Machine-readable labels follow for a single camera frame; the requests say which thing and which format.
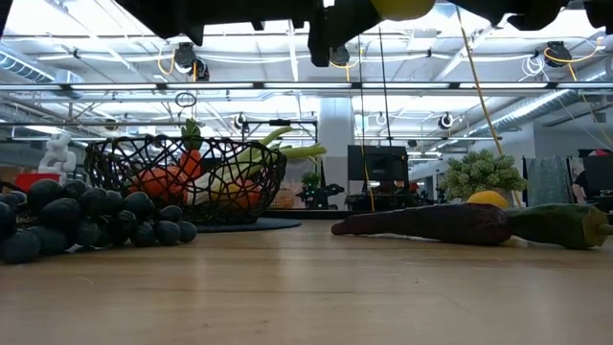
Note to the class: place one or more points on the person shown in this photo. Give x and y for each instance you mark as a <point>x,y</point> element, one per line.
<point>598,177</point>

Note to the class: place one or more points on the yellow lemon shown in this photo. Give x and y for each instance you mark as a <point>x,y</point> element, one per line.
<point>488,198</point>

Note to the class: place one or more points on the long ceiling light bar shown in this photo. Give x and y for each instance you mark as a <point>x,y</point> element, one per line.
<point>306,86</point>

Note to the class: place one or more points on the white figure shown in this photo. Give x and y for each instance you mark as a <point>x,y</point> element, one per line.
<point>57,155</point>

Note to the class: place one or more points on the dark round mat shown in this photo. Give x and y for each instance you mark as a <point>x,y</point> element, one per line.
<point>273,225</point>

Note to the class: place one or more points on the small green plant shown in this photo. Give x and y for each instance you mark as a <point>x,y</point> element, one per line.
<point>310,179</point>

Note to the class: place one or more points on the orange carrot with green top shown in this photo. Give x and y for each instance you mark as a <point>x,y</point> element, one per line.
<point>191,160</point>

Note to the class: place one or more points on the red box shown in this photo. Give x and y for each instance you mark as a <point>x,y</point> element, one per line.
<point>29,181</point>

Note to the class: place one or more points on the green celery bunch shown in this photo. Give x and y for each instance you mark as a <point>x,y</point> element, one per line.
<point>287,152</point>

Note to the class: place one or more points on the dark grape bunch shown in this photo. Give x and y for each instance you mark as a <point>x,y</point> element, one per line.
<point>72,220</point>

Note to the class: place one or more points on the small black robot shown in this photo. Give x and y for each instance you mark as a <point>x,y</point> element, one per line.
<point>325,196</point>

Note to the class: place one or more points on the orange yellow fruit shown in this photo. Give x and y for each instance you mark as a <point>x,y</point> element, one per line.
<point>239,196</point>

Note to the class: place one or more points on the yellow green fruit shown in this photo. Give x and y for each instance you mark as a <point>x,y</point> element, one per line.
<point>402,8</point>

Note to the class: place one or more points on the green potted plant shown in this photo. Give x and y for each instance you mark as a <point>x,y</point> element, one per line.
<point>479,172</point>

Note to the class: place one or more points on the silver air duct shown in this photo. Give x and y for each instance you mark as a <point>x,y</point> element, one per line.
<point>536,110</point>

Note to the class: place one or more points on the black monitor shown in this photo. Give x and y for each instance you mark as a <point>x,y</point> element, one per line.
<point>378,163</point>

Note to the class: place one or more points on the beige woven basket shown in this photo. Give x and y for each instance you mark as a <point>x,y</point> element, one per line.
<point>282,199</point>

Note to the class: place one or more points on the yellow slanted rod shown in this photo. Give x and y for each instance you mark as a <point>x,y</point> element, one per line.
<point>479,86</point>

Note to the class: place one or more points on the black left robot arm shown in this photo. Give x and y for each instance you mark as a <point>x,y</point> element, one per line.
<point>4,14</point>

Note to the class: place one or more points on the green zucchini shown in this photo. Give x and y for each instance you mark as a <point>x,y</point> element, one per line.
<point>555,225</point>

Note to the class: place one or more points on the gray hanging cloth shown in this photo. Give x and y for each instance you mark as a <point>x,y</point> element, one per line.
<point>546,172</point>

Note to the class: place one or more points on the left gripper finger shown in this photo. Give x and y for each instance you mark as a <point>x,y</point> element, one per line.
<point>330,24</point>

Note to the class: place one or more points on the dark purple eggplant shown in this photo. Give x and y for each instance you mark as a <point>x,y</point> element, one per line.
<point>431,224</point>

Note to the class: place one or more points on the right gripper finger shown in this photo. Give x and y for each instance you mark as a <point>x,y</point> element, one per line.
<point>483,7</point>

